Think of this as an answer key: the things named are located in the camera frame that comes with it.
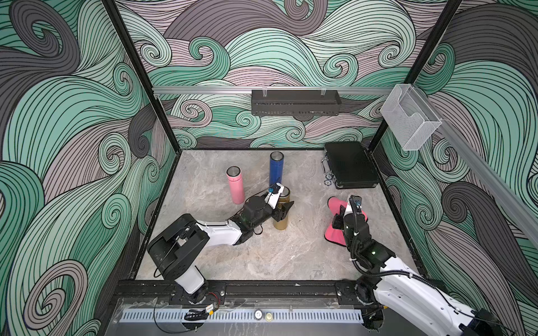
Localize pink microfiber cloth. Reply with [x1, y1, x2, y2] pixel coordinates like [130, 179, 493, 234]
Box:
[324, 195, 371, 248]

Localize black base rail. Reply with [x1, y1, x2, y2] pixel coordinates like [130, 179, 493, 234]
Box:
[113, 279, 378, 306]

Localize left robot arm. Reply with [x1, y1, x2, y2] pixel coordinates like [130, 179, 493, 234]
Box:
[147, 193, 294, 302]

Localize clear plastic wall holder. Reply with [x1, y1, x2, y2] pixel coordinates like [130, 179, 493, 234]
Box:
[381, 84, 442, 151]

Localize metal rings on case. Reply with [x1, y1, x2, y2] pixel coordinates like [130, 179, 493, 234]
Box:
[321, 156, 336, 186]

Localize black case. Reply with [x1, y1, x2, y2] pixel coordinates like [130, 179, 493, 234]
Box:
[324, 141, 380, 190]

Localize black wall shelf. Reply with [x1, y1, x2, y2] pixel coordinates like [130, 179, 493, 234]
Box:
[251, 89, 342, 118]

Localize pink thermos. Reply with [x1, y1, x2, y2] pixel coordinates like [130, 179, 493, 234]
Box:
[226, 166, 245, 204]

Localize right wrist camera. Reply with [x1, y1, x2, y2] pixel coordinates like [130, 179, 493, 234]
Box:
[348, 195, 362, 214]

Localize white slotted cable duct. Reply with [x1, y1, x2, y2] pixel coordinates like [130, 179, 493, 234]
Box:
[119, 308, 364, 323]

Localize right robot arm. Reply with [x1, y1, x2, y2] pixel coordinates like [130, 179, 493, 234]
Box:
[325, 197, 504, 335]

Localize gold thermos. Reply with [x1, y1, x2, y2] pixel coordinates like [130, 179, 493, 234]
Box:
[273, 187, 291, 230]

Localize blue thermos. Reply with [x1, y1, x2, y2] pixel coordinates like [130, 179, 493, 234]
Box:
[269, 151, 284, 186]

